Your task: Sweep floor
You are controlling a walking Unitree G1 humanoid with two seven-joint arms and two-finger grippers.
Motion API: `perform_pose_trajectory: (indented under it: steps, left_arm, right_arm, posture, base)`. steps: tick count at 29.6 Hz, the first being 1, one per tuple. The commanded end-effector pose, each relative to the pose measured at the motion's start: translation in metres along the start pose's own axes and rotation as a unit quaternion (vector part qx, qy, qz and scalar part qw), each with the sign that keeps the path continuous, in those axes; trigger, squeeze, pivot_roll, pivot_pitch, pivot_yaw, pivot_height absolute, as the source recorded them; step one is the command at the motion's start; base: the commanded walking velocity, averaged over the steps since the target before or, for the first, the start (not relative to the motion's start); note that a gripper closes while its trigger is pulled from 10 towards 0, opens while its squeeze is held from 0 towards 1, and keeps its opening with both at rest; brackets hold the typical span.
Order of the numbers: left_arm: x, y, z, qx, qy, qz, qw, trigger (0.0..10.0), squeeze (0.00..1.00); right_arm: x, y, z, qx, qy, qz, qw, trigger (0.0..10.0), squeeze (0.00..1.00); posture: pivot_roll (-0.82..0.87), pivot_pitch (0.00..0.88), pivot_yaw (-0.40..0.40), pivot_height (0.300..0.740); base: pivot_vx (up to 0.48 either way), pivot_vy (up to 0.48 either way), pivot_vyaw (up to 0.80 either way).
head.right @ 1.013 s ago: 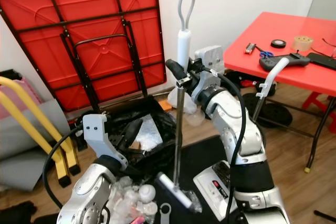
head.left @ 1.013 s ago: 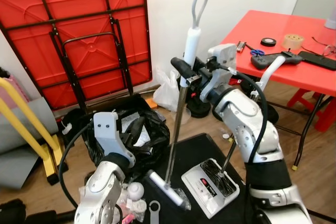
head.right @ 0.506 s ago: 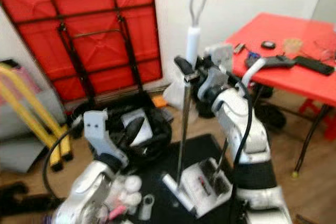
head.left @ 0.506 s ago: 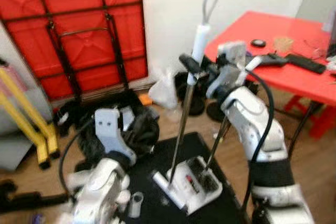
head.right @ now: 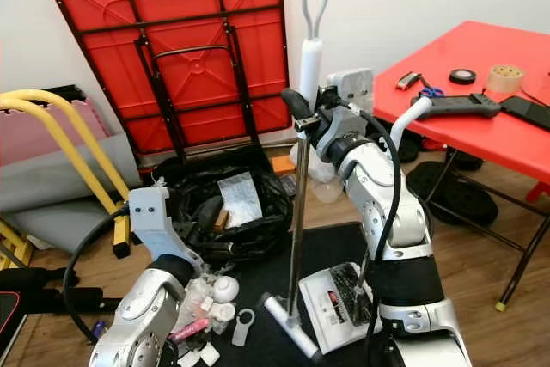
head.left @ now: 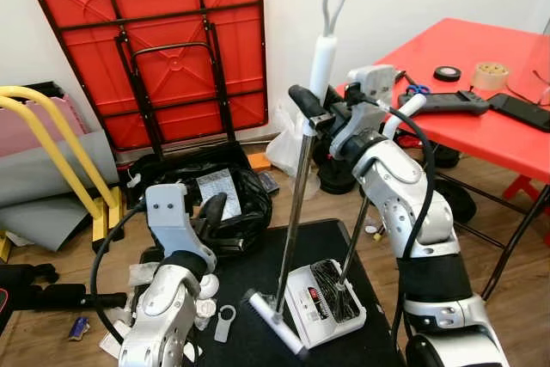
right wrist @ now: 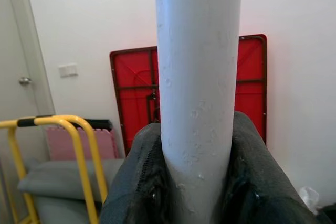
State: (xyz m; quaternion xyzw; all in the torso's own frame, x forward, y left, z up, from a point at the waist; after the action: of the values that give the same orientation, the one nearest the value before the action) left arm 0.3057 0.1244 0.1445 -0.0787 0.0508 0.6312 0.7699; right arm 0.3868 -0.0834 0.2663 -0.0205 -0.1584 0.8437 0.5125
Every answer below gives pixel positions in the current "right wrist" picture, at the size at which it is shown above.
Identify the white plastic bag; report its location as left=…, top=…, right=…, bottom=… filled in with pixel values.
left=298, top=186, right=320, bottom=210

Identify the black foam mat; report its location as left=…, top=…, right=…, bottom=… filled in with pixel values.
left=78, top=118, right=113, bottom=132

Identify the red folding table black frame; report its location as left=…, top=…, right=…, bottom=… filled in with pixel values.
left=109, top=34, right=268, bottom=156

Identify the yellow metal exercise frame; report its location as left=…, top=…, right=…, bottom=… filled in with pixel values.
left=0, top=114, right=109, bottom=224

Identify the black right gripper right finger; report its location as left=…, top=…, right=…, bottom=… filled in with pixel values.
left=217, top=110, right=333, bottom=224

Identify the white wall switch plate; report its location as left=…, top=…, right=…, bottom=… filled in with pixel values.
left=58, top=62, right=79, bottom=78

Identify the broom with white handle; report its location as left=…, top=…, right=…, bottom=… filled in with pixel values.
left=154, top=0, right=244, bottom=224

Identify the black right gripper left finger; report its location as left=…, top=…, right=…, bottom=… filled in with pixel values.
left=99, top=122, right=174, bottom=224

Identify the beige door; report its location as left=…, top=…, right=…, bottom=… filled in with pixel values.
left=0, top=0, right=56, bottom=224

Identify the pink foam puzzle mat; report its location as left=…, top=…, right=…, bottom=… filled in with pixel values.
left=46, top=126, right=119, bottom=161

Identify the grey rolled exercise mat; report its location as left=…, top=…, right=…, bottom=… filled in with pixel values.
left=17, top=157, right=127, bottom=224

